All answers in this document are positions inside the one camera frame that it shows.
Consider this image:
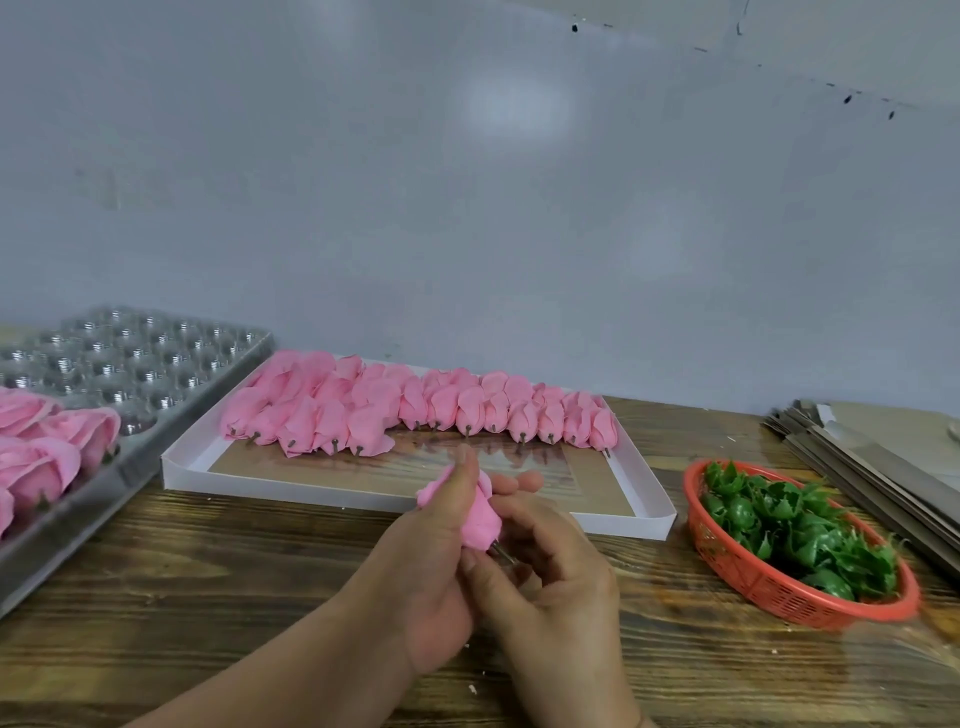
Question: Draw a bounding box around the person's left hand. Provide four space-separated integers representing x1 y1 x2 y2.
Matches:
352 444 546 676

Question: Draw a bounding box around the person's right hand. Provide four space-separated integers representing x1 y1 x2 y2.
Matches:
459 491 640 702

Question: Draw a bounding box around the pink fabric rose bud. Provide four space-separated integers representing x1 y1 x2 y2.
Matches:
415 463 520 568

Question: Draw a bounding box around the person's right forearm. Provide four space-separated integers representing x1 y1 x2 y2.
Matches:
523 673 655 728

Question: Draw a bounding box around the person's left forearm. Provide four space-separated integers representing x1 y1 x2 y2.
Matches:
123 581 421 728

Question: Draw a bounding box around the row of pink rose buds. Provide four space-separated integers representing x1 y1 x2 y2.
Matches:
219 349 622 459

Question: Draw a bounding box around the white shallow cardboard box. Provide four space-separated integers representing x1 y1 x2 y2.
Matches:
160 352 678 542

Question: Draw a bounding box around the red plastic basket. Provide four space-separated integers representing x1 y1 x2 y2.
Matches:
681 458 923 630

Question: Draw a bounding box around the pile of green plastic calyxes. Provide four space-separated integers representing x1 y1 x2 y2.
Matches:
700 459 903 603

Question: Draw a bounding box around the clear plastic blister tray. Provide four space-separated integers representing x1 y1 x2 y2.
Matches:
0 303 276 621

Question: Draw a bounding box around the stack of grey cardboard sheets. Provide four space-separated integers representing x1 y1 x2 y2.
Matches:
760 399 960 580

